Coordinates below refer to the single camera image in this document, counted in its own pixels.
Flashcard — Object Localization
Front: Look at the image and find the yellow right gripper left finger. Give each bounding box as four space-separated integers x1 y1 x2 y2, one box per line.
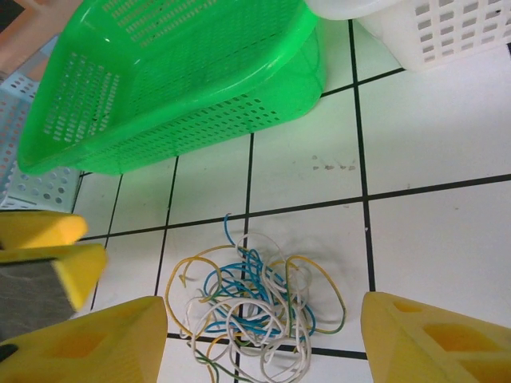
0 295 168 383

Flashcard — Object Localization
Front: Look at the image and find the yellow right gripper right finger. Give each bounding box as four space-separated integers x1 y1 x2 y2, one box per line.
361 291 511 383

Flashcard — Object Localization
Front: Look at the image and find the blue cable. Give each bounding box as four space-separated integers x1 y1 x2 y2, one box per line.
203 249 316 340
203 213 319 340

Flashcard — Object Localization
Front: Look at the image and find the light blue plastic basket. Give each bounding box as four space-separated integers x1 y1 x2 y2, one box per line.
0 73 83 211

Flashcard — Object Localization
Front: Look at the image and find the green plastic basket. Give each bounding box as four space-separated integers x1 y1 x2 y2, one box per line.
18 0 329 176

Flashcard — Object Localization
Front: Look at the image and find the white plastic basket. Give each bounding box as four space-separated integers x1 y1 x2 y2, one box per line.
305 0 511 73

